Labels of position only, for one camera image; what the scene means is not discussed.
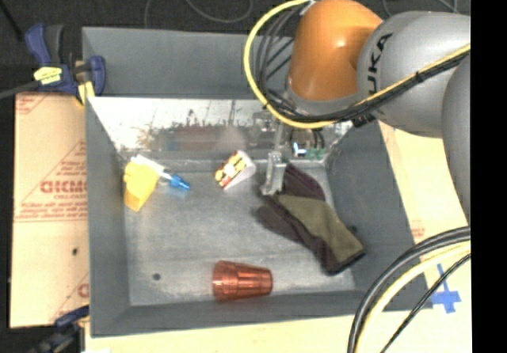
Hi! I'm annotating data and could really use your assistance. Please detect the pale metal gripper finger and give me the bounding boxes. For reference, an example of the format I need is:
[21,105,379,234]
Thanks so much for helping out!
[274,161,288,192]
[260,151,279,197]

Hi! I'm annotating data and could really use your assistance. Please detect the white packet, red yellow print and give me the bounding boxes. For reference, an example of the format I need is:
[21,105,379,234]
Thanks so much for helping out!
[214,150,257,192]

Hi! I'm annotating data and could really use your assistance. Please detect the dark purple and olive glove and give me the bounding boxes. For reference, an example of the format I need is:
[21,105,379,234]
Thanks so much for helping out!
[254,163,367,275]

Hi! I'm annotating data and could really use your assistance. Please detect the grey metal bin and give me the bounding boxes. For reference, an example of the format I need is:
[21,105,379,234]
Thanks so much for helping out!
[81,26,433,337]

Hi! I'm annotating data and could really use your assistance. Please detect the orange-red translucent cup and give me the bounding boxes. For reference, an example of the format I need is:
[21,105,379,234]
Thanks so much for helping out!
[211,260,274,302]

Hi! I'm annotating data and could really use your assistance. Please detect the yellow box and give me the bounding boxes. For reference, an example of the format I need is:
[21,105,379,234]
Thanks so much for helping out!
[123,160,160,213]

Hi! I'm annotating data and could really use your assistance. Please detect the brown cardboard board, red print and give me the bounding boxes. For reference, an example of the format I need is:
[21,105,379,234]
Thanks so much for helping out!
[9,91,90,329]

